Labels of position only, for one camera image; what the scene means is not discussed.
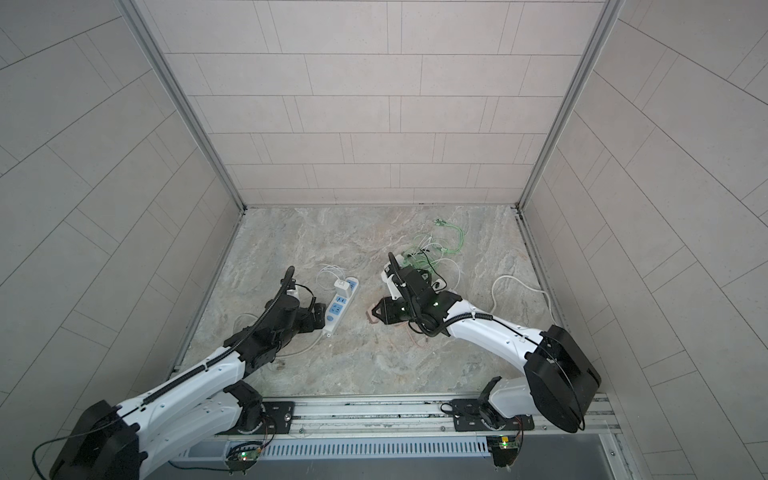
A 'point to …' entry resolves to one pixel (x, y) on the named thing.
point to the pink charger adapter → (371, 318)
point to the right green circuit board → (504, 449)
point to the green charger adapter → (417, 260)
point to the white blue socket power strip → (339, 306)
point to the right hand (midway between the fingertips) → (375, 315)
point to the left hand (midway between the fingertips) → (322, 304)
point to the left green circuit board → (241, 460)
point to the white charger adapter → (341, 287)
